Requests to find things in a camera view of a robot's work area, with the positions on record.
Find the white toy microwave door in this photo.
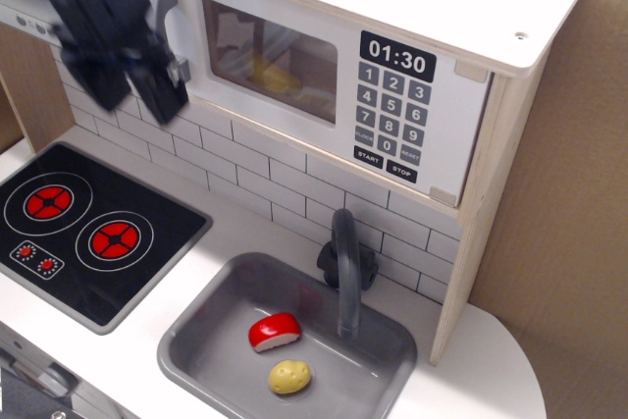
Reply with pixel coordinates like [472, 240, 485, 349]
[167, 0, 493, 207]

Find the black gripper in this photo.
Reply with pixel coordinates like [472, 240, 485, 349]
[48, 0, 188, 125]

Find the black toy stovetop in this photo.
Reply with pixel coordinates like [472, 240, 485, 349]
[1, 143, 212, 335]

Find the yellow toy banana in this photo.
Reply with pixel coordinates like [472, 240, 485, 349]
[249, 55, 302, 93]

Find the grey toy faucet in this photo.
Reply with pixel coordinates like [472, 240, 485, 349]
[317, 209, 379, 340]

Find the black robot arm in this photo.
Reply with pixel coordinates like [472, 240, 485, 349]
[48, 0, 188, 125]

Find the yellow toy potato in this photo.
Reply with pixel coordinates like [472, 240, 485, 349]
[268, 359, 312, 394]

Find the silver oven front handle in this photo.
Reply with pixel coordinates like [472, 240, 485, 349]
[1, 324, 136, 418]

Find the brown cardboard panel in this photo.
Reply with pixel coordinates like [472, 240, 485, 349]
[471, 0, 627, 418]

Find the red toy cheese wedge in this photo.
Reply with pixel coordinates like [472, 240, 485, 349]
[248, 312, 302, 352]

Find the white wooden microwave cabinet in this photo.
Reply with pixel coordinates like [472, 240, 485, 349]
[128, 0, 589, 367]

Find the grey toy sink basin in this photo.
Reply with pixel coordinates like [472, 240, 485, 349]
[158, 253, 417, 418]

